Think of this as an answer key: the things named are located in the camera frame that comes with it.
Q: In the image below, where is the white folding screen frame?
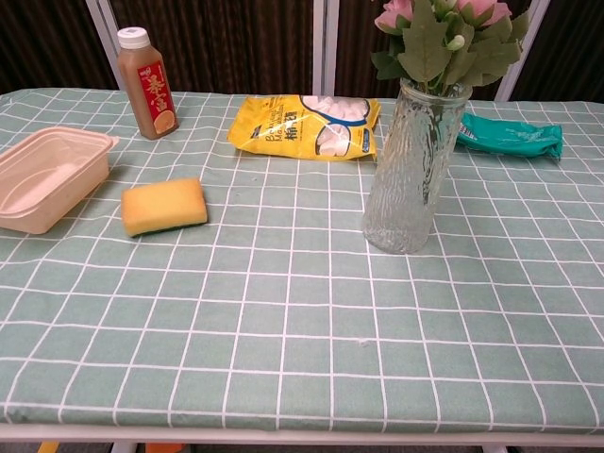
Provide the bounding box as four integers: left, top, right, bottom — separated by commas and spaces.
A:
85, 0, 552, 103

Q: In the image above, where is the yellow sponge green underside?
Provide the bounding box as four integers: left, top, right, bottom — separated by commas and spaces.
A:
120, 176, 210, 238

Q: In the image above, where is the teal snack packet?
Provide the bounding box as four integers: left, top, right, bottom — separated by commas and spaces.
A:
455, 111, 564, 160

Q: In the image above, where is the green checked tablecloth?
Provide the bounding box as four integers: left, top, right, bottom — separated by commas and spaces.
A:
0, 88, 604, 436

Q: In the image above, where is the pink artificial flower bouquet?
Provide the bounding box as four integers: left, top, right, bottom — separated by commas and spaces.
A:
370, 0, 531, 98

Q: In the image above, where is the dark brown screen panel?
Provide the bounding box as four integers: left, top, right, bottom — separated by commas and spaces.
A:
0, 0, 604, 104

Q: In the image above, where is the yellow marshmallow bag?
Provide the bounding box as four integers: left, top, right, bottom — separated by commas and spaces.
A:
226, 94, 382, 162

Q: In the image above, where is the beige plastic food container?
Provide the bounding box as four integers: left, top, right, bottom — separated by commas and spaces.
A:
0, 126, 121, 236

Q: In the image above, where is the clear textured glass vase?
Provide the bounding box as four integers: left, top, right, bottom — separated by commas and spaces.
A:
361, 76, 474, 256

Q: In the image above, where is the brown juice bottle red label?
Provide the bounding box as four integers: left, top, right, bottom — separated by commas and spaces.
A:
116, 26, 180, 142

